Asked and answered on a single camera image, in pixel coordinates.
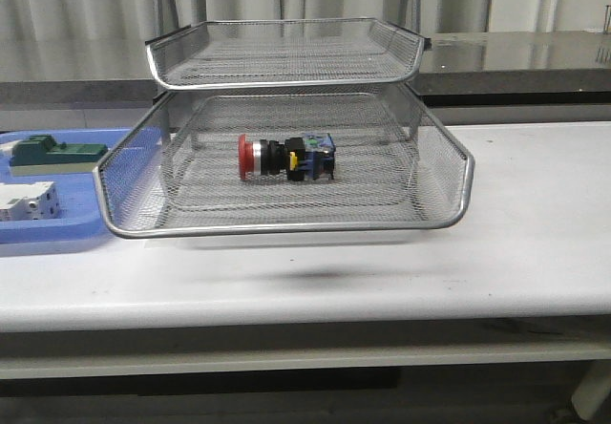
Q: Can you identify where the red emergency stop button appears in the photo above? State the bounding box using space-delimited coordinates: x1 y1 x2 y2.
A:
238 133 336 181

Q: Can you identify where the silver mesh tray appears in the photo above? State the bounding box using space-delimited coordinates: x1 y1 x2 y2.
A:
145 16 427 92
94 83 474 239

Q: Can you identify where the blue plastic tray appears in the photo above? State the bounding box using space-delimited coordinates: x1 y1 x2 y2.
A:
1 126 163 244

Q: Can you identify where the dark grey counter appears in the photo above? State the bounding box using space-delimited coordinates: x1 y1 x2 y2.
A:
1 32 610 132

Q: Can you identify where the white circuit breaker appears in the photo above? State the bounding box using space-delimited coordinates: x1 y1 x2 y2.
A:
1 181 61 222

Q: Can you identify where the green electrical module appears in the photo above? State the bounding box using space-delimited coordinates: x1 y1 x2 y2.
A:
9 134 109 176

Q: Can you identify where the white table leg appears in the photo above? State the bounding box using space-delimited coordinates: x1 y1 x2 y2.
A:
571 360 611 421

